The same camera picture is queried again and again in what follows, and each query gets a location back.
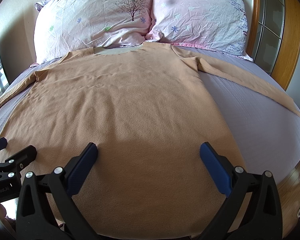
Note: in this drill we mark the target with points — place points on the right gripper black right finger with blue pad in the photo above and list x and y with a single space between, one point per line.
263 216

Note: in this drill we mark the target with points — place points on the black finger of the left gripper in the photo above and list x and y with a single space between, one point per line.
15 164

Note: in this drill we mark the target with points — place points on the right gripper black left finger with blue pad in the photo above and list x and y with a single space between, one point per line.
46 209

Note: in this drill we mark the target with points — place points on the tan long sleeve shirt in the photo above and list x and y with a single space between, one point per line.
148 112

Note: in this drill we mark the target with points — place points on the lavender bed sheet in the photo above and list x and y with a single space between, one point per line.
267 134

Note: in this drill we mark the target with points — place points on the pink tree print pillow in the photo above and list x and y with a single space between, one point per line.
68 25

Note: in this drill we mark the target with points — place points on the pink floral pillow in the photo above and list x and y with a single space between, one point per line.
215 25

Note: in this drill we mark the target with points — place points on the wooden frame glass door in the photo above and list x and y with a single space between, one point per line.
274 40

